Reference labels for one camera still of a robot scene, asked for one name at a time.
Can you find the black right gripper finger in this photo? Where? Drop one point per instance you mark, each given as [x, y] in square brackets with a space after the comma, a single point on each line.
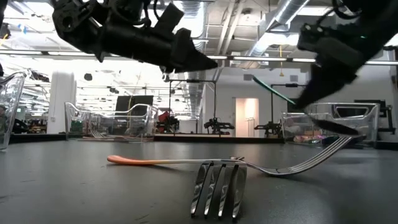
[306, 77]
[326, 84]

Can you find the dark metal fork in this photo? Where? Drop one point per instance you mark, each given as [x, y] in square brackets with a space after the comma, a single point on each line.
[239, 186]

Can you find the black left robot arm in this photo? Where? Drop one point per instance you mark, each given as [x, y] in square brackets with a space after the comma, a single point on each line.
[71, 25]

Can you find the background black robot arm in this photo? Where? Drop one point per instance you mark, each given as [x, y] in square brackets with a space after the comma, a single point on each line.
[270, 127]
[217, 126]

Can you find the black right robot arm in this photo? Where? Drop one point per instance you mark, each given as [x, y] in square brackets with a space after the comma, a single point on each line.
[379, 25]

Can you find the black screen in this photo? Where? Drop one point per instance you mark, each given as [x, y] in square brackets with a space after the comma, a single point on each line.
[133, 101]

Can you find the clear plastic bin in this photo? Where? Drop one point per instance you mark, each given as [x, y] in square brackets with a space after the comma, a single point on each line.
[143, 124]
[370, 124]
[12, 102]

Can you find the black monitor stand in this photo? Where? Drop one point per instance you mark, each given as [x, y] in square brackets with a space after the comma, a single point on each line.
[388, 115]

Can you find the white column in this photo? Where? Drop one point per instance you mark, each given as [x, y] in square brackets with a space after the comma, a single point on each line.
[62, 102]

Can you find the black frame stand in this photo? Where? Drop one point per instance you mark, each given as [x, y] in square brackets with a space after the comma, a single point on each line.
[192, 81]
[286, 85]

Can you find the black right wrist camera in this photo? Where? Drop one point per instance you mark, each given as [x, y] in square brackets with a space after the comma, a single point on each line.
[311, 37]

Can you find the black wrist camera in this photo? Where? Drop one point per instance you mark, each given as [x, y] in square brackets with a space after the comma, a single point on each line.
[169, 17]
[311, 37]

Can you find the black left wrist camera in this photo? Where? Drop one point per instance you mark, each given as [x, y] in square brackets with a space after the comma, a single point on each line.
[169, 17]

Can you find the large silver air duct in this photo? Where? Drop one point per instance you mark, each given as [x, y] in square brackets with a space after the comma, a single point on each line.
[280, 21]

